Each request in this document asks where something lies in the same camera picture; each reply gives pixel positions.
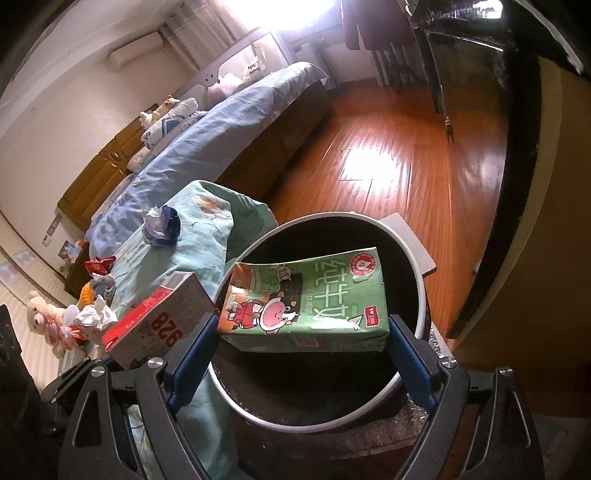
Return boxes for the wooden headboard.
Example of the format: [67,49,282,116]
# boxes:
[58,113,153,232]

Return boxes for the printed box on nightstand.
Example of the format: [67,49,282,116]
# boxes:
[58,239,88,265]

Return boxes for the white air conditioner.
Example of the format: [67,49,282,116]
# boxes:
[108,33,164,70]

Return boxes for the hanging dark clothes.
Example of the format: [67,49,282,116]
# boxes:
[339,0,416,49]

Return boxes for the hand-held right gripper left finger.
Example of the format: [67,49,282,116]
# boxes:
[58,311,245,480]

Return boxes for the cream plush toy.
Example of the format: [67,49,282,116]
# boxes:
[139,95,181,127]

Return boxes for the grey crib guard rail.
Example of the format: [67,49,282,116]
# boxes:
[187,27,289,100]

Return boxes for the blue patterned white pillow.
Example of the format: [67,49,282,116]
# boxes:
[141,111,208,151]

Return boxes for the teal floral blanket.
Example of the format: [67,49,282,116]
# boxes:
[60,180,280,480]

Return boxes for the small red wrapper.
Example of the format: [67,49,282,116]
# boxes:
[84,256,116,275]

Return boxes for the beige teddy bear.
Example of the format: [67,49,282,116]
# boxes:
[25,291,70,358]

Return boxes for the orange and white plastic wrapper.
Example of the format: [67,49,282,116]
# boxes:
[62,284,118,344]

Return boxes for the striped radiator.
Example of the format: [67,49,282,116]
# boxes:
[369,41,430,86]

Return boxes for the pink plush toy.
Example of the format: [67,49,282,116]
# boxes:
[205,74,245,104]

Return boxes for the grey flat board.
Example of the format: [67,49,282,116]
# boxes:
[379,212,437,278]

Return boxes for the red and grey carton box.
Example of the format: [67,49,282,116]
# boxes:
[102,271,218,370]

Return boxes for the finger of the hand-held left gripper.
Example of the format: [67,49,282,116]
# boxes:
[41,357,112,403]

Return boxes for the blue foil snack bag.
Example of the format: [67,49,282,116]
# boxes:
[142,205,181,247]

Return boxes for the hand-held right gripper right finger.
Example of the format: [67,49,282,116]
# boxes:
[389,313,543,480]

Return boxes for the bed with blue sheet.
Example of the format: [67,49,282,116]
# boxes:
[88,61,335,259]

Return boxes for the dark wooden nightstand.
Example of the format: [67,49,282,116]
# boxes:
[65,242,93,298]

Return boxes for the black edged beige furniture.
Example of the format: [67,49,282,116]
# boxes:
[445,46,591,370]

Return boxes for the green milk carton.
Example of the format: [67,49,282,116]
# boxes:
[217,246,389,354]

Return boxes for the black glass cabinet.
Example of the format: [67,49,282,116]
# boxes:
[411,0,509,144]

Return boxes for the plain white pillow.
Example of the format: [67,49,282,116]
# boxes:
[127,148,155,172]

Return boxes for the black bin with white rim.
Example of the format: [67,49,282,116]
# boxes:
[205,211,432,437]

